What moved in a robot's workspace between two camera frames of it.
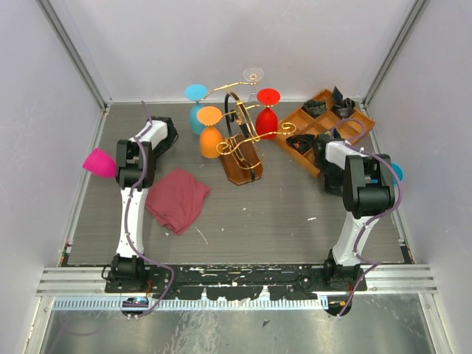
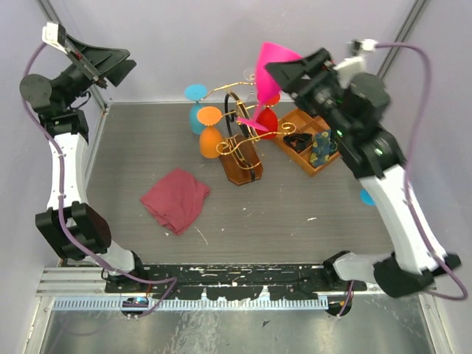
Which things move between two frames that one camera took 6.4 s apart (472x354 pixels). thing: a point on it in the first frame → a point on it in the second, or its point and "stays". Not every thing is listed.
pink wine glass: [100, 163] → [266, 85]
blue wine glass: [195, 92] stays
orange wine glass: [210, 137] stays
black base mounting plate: [231, 282] stays
